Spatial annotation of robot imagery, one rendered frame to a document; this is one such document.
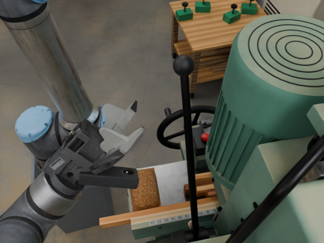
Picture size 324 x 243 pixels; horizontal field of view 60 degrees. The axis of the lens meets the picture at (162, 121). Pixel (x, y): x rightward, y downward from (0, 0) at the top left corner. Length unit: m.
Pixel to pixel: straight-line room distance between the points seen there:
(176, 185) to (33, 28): 0.60
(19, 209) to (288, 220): 0.46
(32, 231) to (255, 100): 0.43
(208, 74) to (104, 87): 0.86
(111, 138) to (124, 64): 2.14
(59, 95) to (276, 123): 0.68
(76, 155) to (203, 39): 1.59
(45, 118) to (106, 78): 1.42
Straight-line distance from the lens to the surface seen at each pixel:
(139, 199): 0.88
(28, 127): 1.14
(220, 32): 2.08
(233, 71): 0.41
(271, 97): 0.37
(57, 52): 0.82
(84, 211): 1.61
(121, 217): 0.86
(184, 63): 0.45
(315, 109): 0.35
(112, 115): 0.58
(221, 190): 0.76
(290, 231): 0.30
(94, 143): 0.52
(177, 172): 0.95
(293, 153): 0.43
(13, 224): 0.57
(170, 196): 0.92
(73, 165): 0.55
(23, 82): 2.68
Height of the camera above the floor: 1.76
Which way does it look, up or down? 55 degrees down
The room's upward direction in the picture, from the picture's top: straight up
